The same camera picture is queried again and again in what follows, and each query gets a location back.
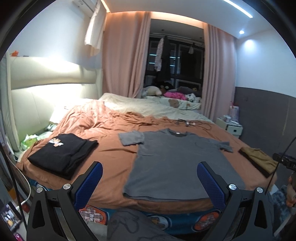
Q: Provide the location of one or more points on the person's right hand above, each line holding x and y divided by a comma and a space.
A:
291, 191

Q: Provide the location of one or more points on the white hanging garment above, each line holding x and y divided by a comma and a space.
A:
94, 35

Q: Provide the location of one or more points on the white bedside cabinet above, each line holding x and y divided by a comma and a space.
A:
234, 129

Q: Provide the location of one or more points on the pink curtain right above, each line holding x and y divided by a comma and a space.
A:
219, 72

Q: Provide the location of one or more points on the pink curtain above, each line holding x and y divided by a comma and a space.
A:
124, 56
219, 72

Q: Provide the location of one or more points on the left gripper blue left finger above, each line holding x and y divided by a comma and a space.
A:
85, 184

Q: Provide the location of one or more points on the folded brown garment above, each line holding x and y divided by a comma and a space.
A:
262, 162

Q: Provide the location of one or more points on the beige plush toy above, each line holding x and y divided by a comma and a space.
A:
151, 91

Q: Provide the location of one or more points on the smartphone on floor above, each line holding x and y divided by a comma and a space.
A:
11, 216

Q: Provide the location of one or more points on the cream blanket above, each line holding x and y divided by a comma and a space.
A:
150, 106

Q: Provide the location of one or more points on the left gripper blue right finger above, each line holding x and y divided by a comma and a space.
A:
210, 181

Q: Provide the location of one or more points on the grey t-shirt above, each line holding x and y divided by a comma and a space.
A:
165, 168

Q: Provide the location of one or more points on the pink plush blanket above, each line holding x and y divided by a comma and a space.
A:
175, 95

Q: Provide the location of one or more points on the cream padded headboard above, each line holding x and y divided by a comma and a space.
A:
34, 90

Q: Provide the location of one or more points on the hanging clothes at window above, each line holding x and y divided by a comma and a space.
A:
162, 60

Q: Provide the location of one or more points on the folded black garment with print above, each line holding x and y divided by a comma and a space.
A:
63, 154

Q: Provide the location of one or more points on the pink curtain left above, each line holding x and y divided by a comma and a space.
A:
124, 56

